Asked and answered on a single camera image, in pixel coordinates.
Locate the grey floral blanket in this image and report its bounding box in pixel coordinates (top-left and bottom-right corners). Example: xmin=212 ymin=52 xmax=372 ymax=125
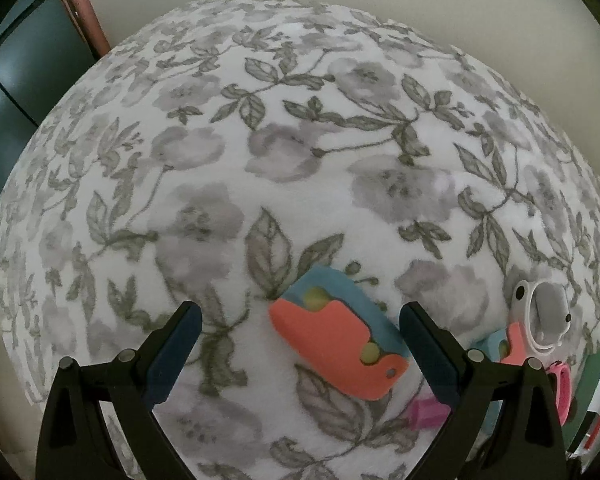
xmin=0 ymin=0 xmax=600 ymax=480

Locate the white and grey ring toy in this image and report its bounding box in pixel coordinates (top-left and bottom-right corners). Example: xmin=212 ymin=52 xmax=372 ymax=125
xmin=511 ymin=280 xmax=572 ymax=356

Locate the pink plastic piece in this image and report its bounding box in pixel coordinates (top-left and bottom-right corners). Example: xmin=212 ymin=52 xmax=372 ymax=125
xmin=405 ymin=394 xmax=452 ymax=431

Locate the pink wooden post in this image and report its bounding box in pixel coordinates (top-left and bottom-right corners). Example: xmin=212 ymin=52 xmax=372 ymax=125
xmin=62 ymin=0 xmax=112 ymax=61

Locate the orange and blue toy knife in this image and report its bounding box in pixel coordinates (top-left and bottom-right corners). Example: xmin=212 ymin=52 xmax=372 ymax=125
xmin=470 ymin=321 xmax=531 ymax=441

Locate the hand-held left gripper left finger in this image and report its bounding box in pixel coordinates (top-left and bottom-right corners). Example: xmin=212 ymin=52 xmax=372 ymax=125
xmin=36 ymin=301 xmax=203 ymax=480

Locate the dark teal panel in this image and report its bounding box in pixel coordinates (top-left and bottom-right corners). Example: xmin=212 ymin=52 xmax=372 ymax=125
xmin=0 ymin=0 xmax=98 ymax=201

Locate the teal shallow cardboard box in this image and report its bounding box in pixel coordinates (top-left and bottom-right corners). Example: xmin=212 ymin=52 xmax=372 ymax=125
xmin=562 ymin=352 xmax=600 ymax=461

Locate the pink ring toy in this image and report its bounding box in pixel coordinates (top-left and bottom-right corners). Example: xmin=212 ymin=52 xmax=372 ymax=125
xmin=544 ymin=361 xmax=572 ymax=426

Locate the orange and blue toy block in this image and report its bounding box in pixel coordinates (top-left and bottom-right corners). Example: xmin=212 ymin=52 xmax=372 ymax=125
xmin=269 ymin=266 xmax=411 ymax=402

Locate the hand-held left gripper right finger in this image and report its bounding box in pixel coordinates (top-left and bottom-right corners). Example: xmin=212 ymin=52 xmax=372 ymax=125
xmin=399 ymin=301 xmax=568 ymax=480

